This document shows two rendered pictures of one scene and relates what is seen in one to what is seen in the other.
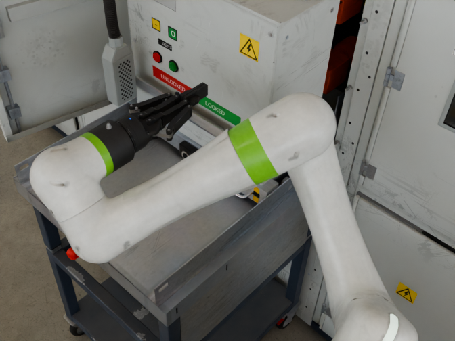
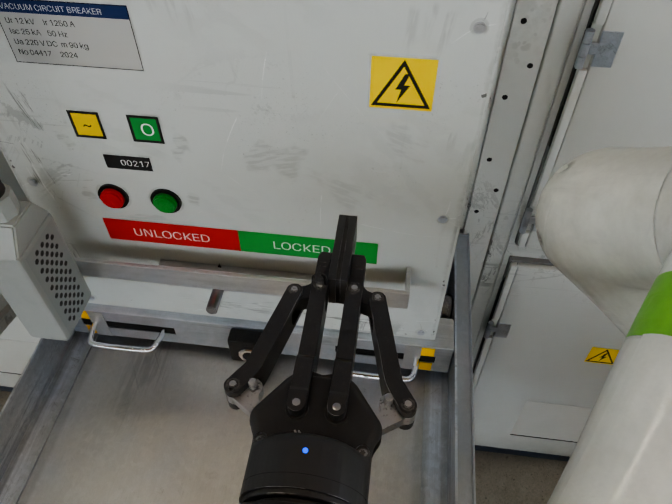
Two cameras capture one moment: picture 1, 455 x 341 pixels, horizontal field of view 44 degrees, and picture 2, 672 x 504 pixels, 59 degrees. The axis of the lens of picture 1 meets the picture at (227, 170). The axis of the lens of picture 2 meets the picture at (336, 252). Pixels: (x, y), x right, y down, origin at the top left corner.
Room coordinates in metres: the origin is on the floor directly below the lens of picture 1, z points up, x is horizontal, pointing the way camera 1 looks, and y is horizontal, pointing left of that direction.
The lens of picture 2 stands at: (0.74, 0.26, 1.59)
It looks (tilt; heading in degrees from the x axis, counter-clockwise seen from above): 48 degrees down; 327
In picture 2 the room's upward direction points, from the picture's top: straight up
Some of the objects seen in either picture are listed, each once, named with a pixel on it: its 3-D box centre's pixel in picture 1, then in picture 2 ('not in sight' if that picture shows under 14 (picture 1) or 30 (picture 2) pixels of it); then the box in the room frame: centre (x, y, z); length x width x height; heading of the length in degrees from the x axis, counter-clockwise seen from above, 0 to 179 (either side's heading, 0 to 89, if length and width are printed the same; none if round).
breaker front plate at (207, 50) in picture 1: (193, 75); (231, 202); (1.18, 0.10, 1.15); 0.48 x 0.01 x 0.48; 49
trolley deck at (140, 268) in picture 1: (179, 178); (250, 397); (1.14, 0.14, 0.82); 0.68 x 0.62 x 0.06; 139
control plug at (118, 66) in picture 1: (120, 72); (36, 267); (1.27, 0.30, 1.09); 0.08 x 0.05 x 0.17; 139
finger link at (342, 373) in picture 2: (168, 116); (346, 354); (0.92, 0.13, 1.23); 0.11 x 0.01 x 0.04; 138
